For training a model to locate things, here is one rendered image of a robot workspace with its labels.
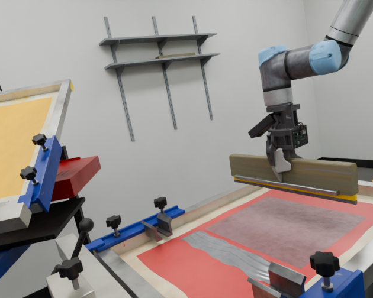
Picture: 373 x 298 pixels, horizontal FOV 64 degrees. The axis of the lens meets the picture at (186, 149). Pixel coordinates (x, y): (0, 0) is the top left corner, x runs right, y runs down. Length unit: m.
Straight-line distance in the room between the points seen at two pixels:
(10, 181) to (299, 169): 0.91
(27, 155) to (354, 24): 1.11
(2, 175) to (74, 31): 1.78
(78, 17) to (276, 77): 2.21
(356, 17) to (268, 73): 0.24
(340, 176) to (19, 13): 2.45
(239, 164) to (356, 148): 3.73
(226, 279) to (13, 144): 0.96
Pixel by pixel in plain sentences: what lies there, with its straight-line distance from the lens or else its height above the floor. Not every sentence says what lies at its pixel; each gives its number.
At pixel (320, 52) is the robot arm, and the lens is 0.77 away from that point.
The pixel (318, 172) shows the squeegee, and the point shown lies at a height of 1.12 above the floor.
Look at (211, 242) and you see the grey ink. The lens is 0.86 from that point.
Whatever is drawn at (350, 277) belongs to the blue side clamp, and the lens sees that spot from 0.62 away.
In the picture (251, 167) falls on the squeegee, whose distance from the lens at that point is 0.95.
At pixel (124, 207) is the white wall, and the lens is 2.83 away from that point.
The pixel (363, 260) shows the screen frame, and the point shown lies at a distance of 0.70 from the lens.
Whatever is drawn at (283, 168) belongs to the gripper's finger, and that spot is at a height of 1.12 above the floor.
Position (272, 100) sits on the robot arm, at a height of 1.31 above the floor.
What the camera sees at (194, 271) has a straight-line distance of 0.76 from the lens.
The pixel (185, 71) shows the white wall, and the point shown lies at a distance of 3.15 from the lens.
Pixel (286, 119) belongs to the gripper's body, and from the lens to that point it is 0.82.
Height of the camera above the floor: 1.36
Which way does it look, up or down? 10 degrees down
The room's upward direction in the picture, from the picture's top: 11 degrees counter-clockwise
